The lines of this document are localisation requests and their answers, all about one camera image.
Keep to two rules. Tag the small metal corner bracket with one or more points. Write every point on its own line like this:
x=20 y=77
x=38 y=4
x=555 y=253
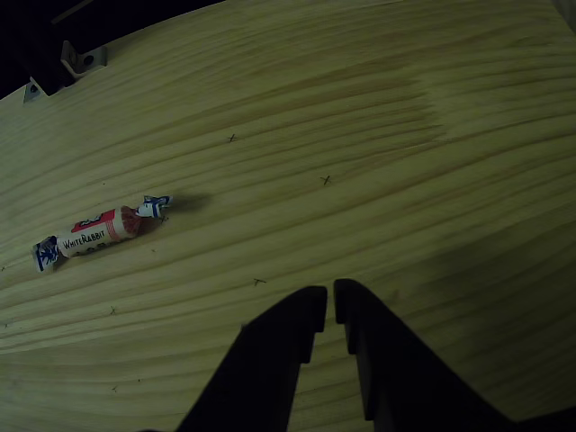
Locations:
x=85 y=59
x=32 y=91

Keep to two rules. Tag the White Rabbit candy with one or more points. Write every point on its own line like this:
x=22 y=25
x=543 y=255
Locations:
x=96 y=234

